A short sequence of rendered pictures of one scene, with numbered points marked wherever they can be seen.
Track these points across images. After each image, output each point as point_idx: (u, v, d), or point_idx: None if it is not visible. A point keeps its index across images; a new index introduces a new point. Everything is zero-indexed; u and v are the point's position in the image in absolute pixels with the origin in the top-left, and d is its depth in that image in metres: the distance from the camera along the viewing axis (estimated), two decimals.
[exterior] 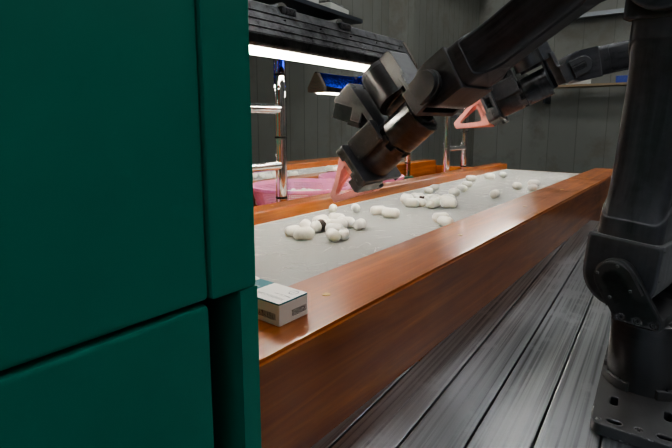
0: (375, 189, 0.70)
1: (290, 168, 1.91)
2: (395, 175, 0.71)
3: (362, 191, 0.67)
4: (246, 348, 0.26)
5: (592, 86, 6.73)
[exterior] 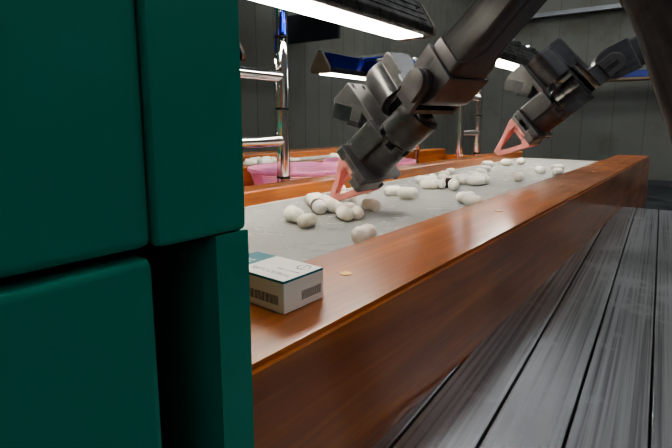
0: (375, 188, 0.70)
1: (291, 156, 1.80)
2: (395, 174, 0.71)
3: (363, 190, 0.67)
4: (228, 342, 0.14)
5: None
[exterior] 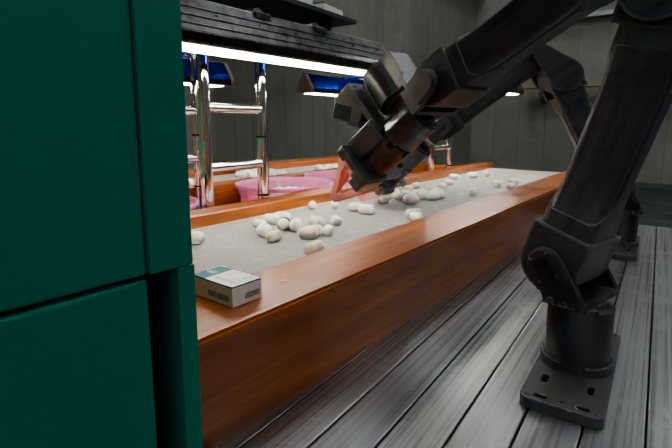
0: (375, 189, 0.70)
1: (280, 167, 1.95)
2: (395, 175, 0.71)
3: (362, 191, 0.67)
4: (184, 318, 0.29)
5: None
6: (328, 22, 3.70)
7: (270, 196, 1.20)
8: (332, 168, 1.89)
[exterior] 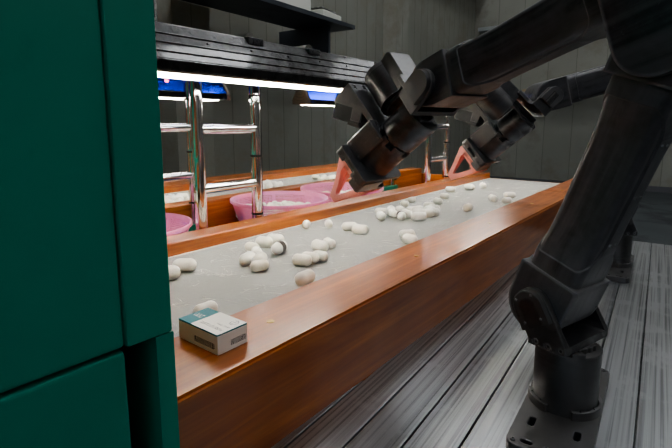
0: (375, 189, 0.70)
1: (277, 177, 1.95)
2: (395, 175, 0.71)
3: (362, 191, 0.67)
4: (163, 386, 0.29)
5: None
6: (326, 27, 3.70)
7: (265, 213, 1.20)
8: (329, 179, 1.89)
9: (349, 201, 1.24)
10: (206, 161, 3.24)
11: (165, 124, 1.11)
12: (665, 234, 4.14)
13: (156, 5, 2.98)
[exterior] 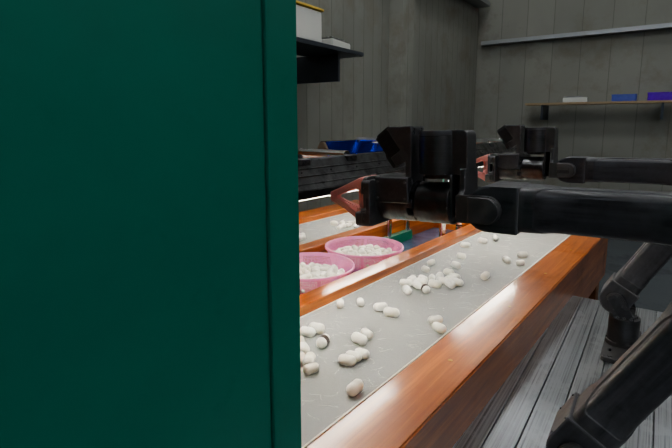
0: None
1: None
2: None
3: (362, 223, 0.68)
4: None
5: None
6: (336, 56, 3.79)
7: None
8: (347, 226, 1.98)
9: (375, 270, 1.33)
10: None
11: None
12: None
13: None
